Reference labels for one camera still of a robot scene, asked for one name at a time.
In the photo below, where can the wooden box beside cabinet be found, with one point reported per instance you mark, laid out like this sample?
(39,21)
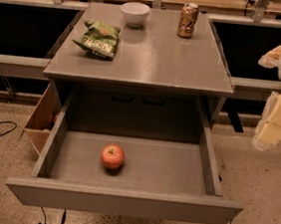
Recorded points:
(40,123)

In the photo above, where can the green chip bag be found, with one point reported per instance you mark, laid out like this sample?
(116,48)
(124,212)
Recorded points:
(100,39)

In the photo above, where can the red apple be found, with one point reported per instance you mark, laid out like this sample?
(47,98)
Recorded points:
(112,156)

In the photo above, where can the open grey top drawer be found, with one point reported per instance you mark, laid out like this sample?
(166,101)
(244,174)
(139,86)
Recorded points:
(170,171)

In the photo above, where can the white ceramic bowl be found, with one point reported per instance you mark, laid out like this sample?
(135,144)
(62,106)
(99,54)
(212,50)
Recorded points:
(135,13)

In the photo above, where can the gold patterned drink can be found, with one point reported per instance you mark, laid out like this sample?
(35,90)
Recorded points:
(187,20)

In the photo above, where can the grey cabinet counter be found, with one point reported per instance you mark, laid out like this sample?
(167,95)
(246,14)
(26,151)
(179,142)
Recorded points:
(150,57)

